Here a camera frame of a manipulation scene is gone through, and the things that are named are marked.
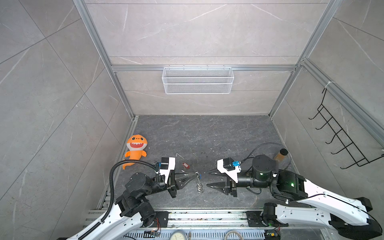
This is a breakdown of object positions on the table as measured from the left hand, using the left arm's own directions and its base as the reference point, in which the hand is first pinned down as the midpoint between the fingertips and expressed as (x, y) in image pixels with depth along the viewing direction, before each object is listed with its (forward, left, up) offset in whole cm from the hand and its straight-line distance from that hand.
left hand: (195, 173), depth 52 cm
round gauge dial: (-16, +8, -31) cm, 36 cm away
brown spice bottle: (+20, -54, -29) cm, 64 cm away
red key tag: (+20, +5, -36) cm, 41 cm away
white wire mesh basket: (+68, -5, -6) cm, 68 cm away
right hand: (-1, -5, -1) cm, 5 cm away
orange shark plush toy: (+32, +36, -28) cm, 56 cm away
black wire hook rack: (+15, -68, -3) cm, 70 cm away
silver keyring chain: (-3, -2, -6) cm, 7 cm away
